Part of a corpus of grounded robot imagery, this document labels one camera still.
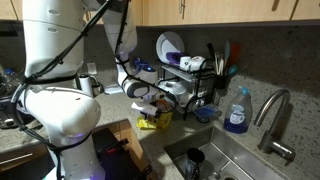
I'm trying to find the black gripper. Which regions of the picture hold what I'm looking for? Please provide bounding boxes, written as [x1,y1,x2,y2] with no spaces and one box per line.
[153,95,174,115]

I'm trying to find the yellow orange snack packet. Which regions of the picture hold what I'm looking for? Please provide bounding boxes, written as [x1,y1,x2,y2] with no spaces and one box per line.
[135,99,175,131]

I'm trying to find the black two-tier dish rack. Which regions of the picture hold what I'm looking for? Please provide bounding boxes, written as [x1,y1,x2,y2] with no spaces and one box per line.
[156,59,223,121]

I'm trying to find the blue sponge tray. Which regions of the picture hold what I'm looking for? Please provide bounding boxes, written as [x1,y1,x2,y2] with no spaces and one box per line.
[193,103,223,123]

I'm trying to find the plain white mug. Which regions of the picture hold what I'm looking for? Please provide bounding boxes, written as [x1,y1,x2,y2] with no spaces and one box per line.
[179,55,193,71]

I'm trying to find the purple bowl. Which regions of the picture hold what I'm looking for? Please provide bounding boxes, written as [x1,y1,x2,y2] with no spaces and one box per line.
[165,51,186,66]

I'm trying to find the white mug red print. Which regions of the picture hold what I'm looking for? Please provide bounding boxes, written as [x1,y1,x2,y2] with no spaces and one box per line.
[188,55,207,72]

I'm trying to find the large white plate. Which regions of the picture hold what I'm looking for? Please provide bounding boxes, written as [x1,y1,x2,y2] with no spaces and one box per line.
[155,31,186,64]

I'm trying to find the black utensil holder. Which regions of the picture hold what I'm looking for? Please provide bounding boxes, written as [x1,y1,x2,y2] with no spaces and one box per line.
[213,71,232,92]

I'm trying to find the black mug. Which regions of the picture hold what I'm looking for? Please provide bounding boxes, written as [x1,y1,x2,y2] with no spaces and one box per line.
[184,147,206,180]

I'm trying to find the black cart red clamps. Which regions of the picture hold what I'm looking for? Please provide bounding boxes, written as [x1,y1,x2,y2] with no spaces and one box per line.
[91,128,154,180]

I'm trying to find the black cooking spoon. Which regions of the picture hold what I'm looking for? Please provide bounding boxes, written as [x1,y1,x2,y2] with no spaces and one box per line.
[206,42,218,76]

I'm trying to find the blue dish soap bottle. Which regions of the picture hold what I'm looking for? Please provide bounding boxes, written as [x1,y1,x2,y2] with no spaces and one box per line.
[223,86,253,135]

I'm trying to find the teal spatula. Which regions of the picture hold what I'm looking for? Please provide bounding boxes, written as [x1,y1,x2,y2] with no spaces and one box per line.
[222,39,231,76]

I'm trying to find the red spatula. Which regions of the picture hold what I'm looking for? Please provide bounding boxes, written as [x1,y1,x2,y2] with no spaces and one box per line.
[228,42,241,68]

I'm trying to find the steel kitchen sink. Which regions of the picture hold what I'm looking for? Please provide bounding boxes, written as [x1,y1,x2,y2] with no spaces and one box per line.
[164,124,291,180]

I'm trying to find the grey metal faucet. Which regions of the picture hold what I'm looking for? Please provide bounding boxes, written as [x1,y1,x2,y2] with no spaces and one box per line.
[253,88,297,163]

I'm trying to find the black countertop appliance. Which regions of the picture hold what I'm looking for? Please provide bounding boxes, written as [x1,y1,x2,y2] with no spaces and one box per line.
[0,94,26,130]

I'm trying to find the clear bottle blue cap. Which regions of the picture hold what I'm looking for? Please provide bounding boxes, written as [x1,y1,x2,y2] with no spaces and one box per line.
[2,68,18,89]

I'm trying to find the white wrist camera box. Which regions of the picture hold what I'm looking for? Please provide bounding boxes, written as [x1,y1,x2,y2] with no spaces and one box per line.
[130,101,158,117]

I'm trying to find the white jug black handle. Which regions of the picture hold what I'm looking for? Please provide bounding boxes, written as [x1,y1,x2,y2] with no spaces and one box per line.
[78,73,105,98]

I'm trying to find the white wall outlet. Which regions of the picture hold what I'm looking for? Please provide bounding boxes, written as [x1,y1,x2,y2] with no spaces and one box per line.
[86,62,98,75]

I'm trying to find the metal cabinet door handle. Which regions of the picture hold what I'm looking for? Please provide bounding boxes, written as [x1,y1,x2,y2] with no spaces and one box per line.
[178,0,186,15]

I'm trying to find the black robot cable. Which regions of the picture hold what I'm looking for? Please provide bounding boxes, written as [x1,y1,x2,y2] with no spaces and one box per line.
[11,0,179,180]

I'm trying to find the wooden wall cabinets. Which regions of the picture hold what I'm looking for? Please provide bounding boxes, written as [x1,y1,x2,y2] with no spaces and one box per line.
[0,0,320,27]

